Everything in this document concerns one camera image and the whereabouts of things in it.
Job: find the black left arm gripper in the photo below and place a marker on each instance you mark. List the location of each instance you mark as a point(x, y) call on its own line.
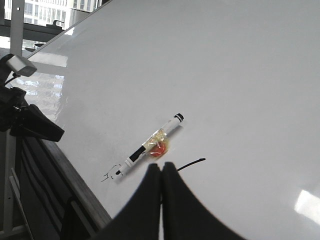
point(25, 120)

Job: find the red round magnet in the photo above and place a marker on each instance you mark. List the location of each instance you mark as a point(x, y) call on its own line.
point(159, 150)

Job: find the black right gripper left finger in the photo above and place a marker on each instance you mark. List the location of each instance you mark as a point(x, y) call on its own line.
point(139, 219)

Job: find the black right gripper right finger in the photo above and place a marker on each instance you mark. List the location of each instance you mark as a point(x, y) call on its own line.
point(184, 216)

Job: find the grey camera box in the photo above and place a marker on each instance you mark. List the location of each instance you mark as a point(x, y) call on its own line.
point(21, 66)

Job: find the white black whiteboard marker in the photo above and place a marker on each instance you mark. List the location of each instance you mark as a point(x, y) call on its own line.
point(151, 142)

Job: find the grey metal upright post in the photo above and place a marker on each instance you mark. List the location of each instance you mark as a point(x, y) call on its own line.
point(17, 27)

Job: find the white whiteboard with aluminium frame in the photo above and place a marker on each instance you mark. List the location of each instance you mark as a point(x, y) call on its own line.
point(245, 74)

